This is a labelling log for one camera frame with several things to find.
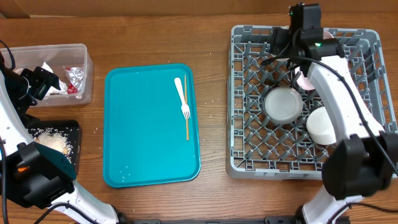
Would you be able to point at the grey dishwasher rack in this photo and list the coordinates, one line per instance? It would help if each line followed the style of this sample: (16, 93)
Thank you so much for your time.
(257, 147)

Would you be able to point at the white napkin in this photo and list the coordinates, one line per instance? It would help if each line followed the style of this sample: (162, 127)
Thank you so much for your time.
(52, 90)

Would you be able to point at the red sauce packet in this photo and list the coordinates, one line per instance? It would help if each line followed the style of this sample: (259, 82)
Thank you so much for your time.
(72, 89)

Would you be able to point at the teal plastic tray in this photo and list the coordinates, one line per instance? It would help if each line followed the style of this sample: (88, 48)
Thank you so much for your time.
(144, 133)

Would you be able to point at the white plastic fork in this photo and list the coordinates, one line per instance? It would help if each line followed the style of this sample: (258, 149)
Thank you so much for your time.
(184, 107)

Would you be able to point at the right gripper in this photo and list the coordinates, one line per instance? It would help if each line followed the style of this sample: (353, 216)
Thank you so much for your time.
(282, 38)

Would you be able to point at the clear plastic bin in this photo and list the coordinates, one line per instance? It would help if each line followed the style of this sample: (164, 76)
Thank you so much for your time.
(57, 57)

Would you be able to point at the black plastic bin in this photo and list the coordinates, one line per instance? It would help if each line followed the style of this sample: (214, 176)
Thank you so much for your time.
(72, 128)

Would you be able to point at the white paper cup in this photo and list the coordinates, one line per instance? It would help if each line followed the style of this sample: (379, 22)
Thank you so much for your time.
(281, 59)

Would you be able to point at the food waste pile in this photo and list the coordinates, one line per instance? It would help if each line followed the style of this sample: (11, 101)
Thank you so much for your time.
(53, 138)

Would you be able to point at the white bowl with peanuts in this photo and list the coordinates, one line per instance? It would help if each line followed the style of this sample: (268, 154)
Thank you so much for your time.
(320, 128)

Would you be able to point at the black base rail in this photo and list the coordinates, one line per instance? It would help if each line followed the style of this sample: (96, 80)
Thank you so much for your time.
(266, 220)

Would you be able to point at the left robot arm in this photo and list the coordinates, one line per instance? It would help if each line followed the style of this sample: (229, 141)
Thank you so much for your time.
(33, 174)

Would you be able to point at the orange carrot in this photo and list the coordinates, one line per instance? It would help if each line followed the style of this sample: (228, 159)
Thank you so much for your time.
(22, 169)

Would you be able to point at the wooden chopstick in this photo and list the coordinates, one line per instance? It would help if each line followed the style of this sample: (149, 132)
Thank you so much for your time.
(185, 94)

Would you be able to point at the white round plate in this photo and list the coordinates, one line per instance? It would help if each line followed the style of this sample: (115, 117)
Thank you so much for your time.
(302, 81)

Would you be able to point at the aluminium foil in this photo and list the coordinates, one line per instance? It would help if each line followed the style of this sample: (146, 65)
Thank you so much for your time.
(75, 76)

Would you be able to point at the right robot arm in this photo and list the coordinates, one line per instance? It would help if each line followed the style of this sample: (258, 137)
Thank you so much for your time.
(365, 158)

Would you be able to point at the grey bowl with rice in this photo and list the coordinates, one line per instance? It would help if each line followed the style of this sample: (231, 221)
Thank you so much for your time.
(282, 105)

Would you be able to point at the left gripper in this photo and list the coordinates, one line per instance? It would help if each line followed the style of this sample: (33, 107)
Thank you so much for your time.
(41, 79)

